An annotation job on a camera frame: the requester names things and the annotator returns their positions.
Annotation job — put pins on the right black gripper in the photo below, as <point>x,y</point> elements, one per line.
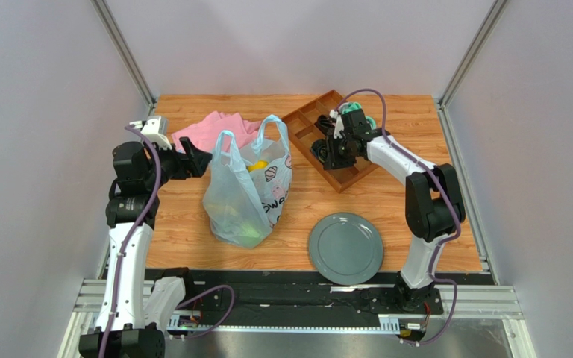
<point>336,154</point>

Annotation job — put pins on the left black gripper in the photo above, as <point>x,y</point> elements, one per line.
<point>185,167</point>

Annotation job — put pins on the light blue plastic bag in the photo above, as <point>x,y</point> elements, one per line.
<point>234,194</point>

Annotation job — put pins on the green fake apple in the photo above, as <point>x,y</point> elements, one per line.
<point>248,229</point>

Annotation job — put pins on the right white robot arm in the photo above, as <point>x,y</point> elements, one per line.
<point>434,208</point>

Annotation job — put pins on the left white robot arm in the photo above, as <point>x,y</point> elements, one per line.
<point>127,326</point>

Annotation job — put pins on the yellow fake fruit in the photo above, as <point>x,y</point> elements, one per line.
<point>259,165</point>

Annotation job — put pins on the pink cloth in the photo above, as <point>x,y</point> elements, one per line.
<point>205,133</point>

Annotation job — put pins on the black yellow rolled sock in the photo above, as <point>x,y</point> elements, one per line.
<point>319,150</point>

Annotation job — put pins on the teal white rolled sock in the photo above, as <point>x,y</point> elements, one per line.
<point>372,122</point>

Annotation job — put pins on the wooden compartment tray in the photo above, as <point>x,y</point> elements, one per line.
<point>309,139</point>

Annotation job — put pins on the grey-blue round plate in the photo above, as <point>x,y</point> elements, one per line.
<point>346,249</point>

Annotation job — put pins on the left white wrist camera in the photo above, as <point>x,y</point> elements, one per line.
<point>154,128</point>

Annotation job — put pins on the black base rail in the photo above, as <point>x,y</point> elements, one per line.
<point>299,299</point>

